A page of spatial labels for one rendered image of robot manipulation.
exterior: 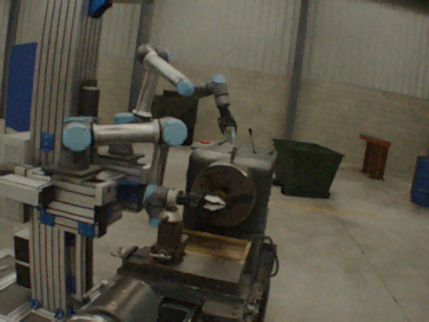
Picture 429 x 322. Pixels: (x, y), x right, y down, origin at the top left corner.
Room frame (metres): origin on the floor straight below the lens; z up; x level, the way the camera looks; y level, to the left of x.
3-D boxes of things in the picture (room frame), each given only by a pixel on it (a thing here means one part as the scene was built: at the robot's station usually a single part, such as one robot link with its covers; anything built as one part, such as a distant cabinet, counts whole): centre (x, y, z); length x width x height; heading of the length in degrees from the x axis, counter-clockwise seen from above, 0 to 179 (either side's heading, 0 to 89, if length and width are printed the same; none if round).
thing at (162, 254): (1.32, 0.13, 0.99); 0.20 x 0.10 x 0.05; 169
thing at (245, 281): (1.23, 0.07, 0.90); 0.47 x 0.30 x 0.06; 79
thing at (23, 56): (7.60, 3.96, 1.18); 4.12 x 0.80 x 2.35; 48
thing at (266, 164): (2.29, -0.11, 1.06); 0.59 x 0.48 x 0.39; 169
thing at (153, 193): (1.72, 0.24, 1.08); 0.11 x 0.08 x 0.09; 79
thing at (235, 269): (1.28, 0.07, 0.95); 0.43 x 0.17 x 0.05; 79
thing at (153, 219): (1.74, 0.25, 0.98); 0.11 x 0.08 x 0.11; 23
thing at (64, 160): (1.69, 0.65, 1.21); 0.15 x 0.15 x 0.10
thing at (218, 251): (1.62, -0.01, 0.89); 0.36 x 0.30 x 0.04; 79
